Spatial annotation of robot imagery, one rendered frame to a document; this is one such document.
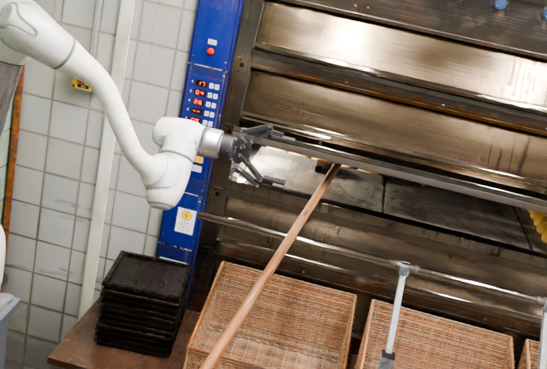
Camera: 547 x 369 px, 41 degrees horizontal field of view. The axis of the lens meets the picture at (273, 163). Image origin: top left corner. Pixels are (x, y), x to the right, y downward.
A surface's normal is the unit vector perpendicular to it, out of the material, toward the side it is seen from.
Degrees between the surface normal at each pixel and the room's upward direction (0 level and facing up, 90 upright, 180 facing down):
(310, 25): 69
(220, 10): 90
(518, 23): 90
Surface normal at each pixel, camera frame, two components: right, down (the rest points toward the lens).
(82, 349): 0.20, -0.93
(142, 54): -0.16, 0.28
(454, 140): -0.08, -0.06
